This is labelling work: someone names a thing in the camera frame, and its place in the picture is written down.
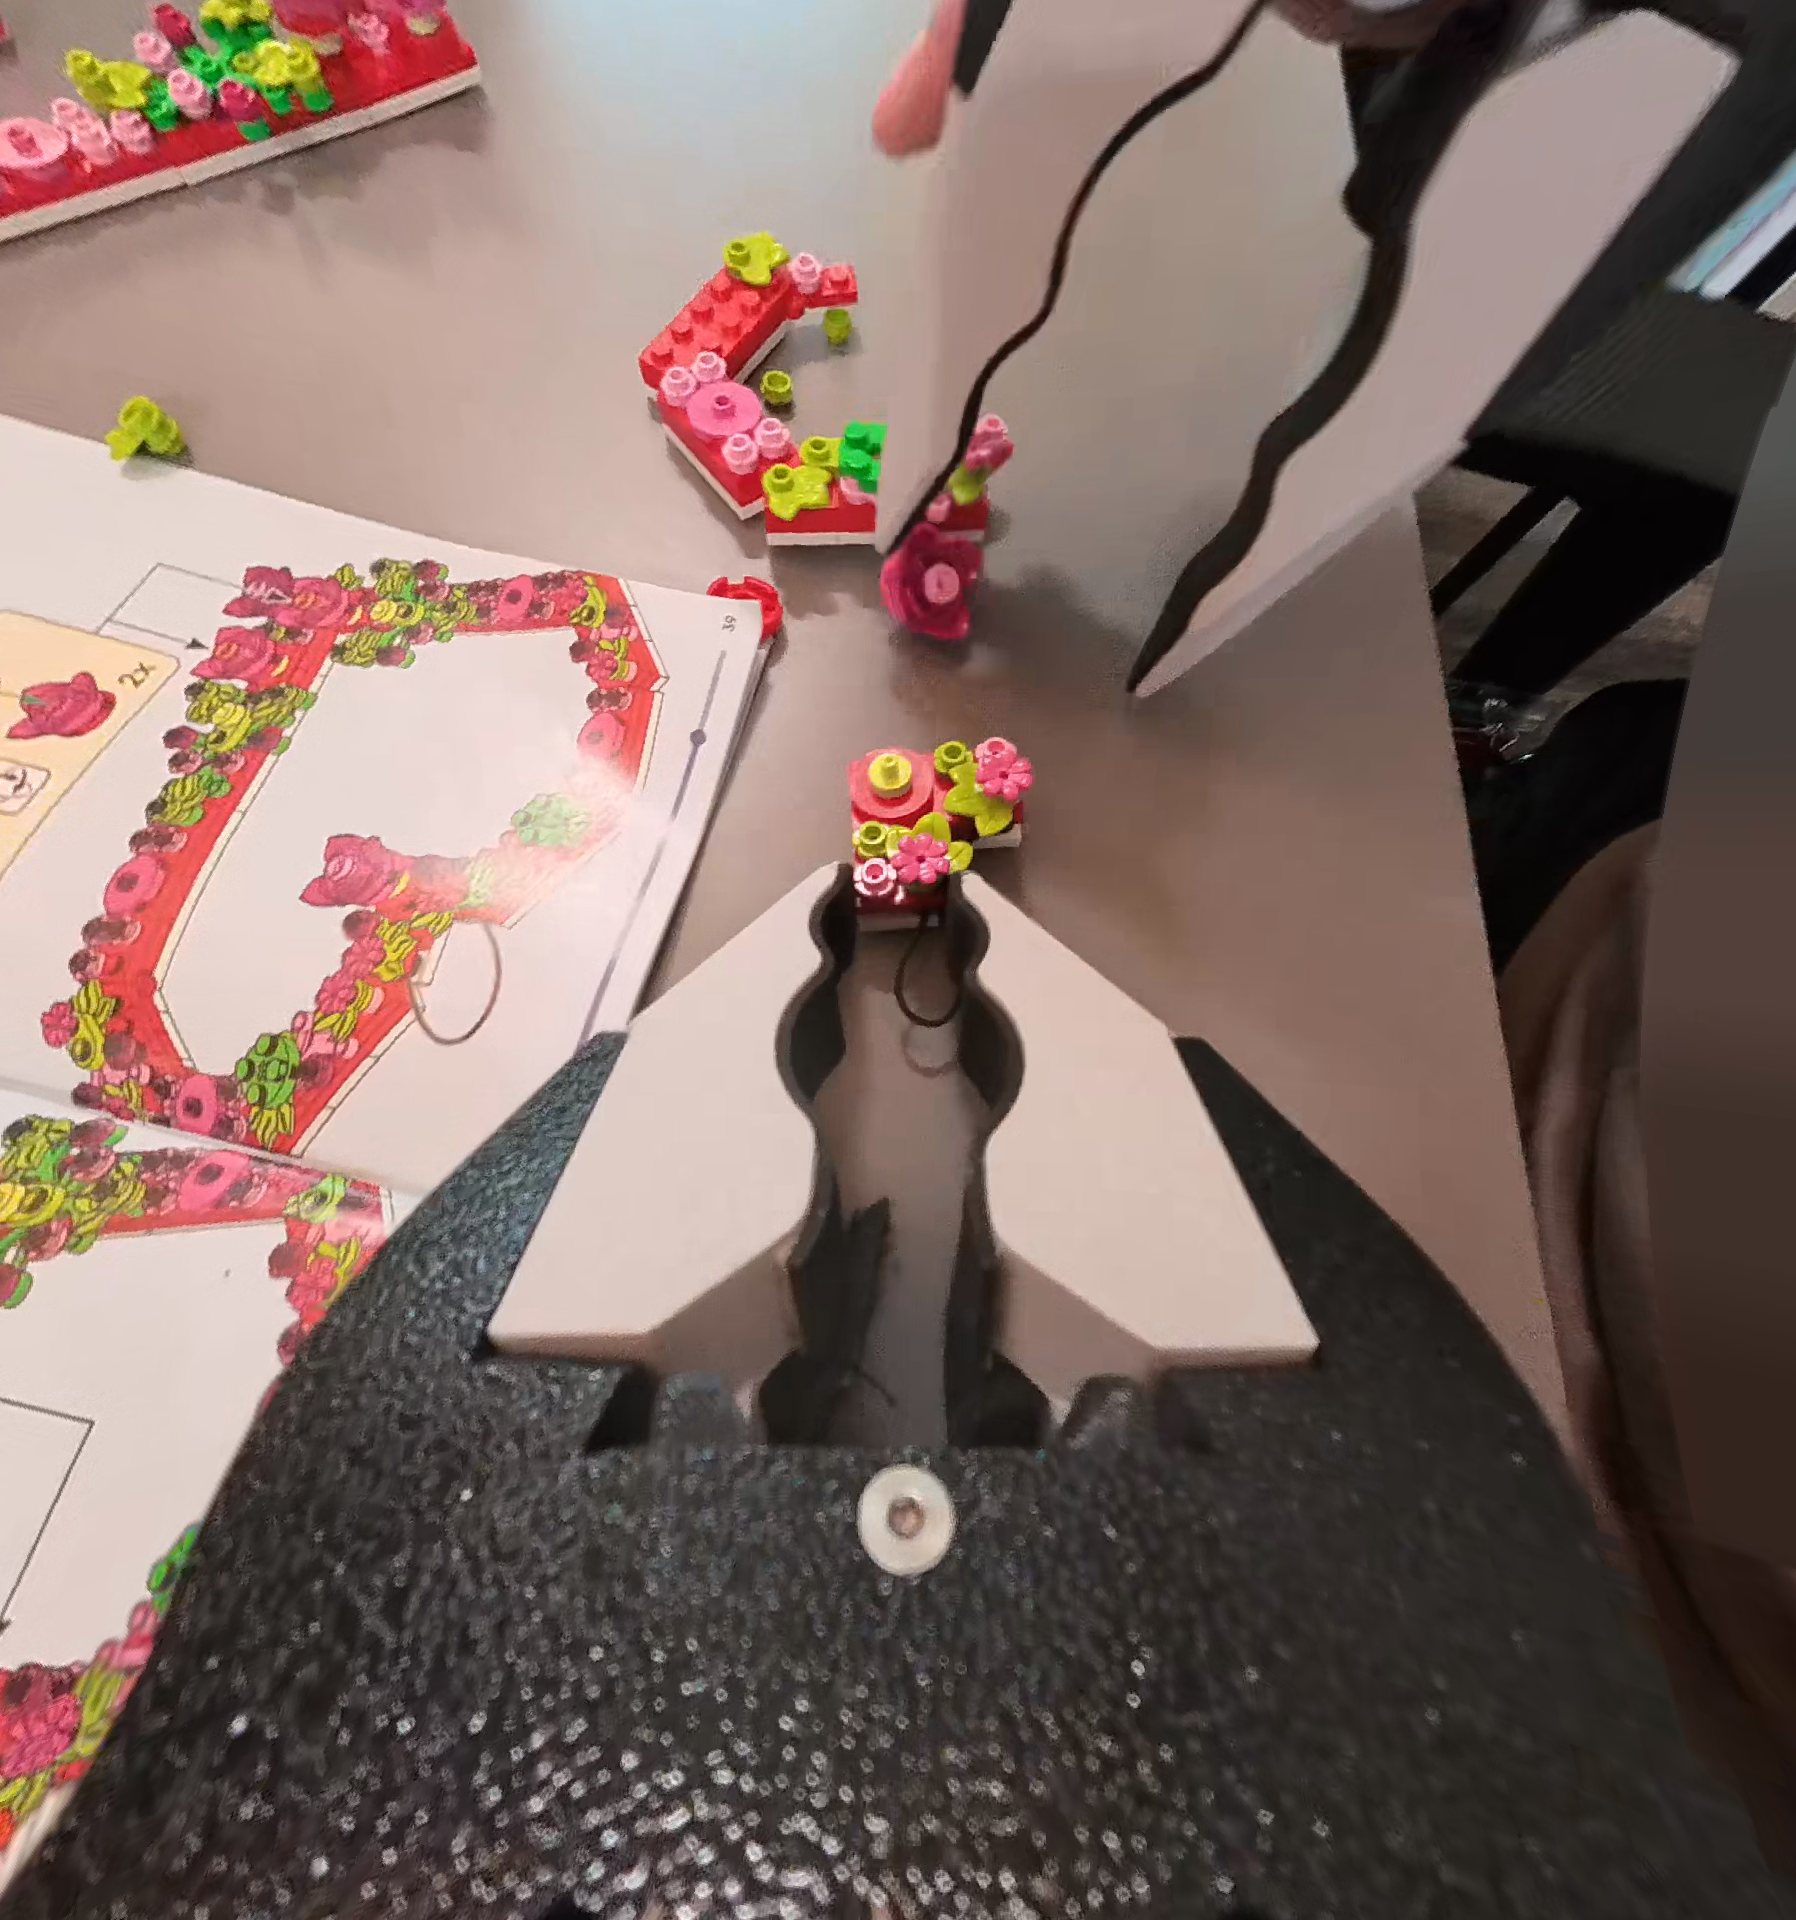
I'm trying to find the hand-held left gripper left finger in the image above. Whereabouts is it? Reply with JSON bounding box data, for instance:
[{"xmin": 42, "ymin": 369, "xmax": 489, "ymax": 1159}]
[{"xmin": 482, "ymin": 857, "xmax": 859, "ymax": 1419}]

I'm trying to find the person's right hand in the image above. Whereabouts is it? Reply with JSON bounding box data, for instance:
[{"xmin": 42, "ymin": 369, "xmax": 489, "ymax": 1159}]
[{"xmin": 872, "ymin": 0, "xmax": 980, "ymax": 160}]

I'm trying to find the clear plastic bag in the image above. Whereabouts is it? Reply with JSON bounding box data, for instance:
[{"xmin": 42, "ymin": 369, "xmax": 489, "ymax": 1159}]
[{"xmin": 1444, "ymin": 675, "xmax": 1538, "ymax": 753}]

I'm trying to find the angled red lego flower section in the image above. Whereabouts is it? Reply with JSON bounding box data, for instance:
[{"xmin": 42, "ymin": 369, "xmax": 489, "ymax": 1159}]
[{"xmin": 639, "ymin": 233, "xmax": 888, "ymax": 548}]

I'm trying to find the long red lego flower section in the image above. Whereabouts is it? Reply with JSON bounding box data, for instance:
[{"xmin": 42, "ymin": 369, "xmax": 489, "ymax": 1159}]
[{"xmin": 0, "ymin": 0, "xmax": 482, "ymax": 254}]

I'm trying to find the black string loop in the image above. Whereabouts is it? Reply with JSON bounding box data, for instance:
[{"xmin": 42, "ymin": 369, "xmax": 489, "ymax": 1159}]
[{"xmin": 894, "ymin": 912, "xmax": 980, "ymax": 1034}]

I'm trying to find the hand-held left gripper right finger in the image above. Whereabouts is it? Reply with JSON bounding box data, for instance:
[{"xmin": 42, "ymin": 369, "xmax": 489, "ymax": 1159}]
[{"xmin": 955, "ymin": 870, "xmax": 1323, "ymax": 1414}]

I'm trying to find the person's beige clothed leg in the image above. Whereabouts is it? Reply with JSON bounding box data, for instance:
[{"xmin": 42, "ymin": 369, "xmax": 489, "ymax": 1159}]
[{"xmin": 1500, "ymin": 831, "xmax": 1796, "ymax": 1920}]

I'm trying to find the small red lego flower block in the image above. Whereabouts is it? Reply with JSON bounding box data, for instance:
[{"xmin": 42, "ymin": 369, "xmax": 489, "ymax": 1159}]
[{"xmin": 849, "ymin": 738, "xmax": 1036, "ymax": 920}]

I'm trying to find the black mesh chair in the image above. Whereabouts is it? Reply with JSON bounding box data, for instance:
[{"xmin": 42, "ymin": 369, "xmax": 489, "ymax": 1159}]
[{"xmin": 1415, "ymin": 276, "xmax": 1796, "ymax": 692}]

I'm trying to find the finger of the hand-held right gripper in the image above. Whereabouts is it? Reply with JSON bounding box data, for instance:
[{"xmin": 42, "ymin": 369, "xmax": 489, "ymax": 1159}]
[
  {"xmin": 879, "ymin": 0, "xmax": 1274, "ymax": 560},
  {"xmin": 1131, "ymin": 28, "xmax": 1746, "ymax": 697}
]

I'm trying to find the tiny red lego flower piece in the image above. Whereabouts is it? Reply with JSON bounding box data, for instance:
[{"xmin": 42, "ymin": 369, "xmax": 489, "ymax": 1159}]
[{"xmin": 927, "ymin": 416, "xmax": 1014, "ymax": 542}]

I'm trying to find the lego instruction booklet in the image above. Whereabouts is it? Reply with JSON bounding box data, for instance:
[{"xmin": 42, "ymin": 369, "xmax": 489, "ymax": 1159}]
[{"xmin": 0, "ymin": 405, "xmax": 773, "ymax": 1920}]

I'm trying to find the magenta lego rose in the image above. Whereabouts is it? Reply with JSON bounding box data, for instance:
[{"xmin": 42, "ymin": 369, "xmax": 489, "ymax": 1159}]
[{"xmin": 879, "ymin": 522, "xmax": 985, "ymax": 644}]

